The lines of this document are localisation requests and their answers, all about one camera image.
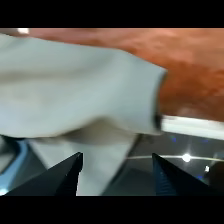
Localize silver frame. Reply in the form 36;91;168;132
160;114;224;142

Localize tan trousers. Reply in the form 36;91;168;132
0;33;168;197

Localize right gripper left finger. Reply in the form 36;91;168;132
5;151;84;197

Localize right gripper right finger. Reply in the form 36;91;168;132
151;152;218;197

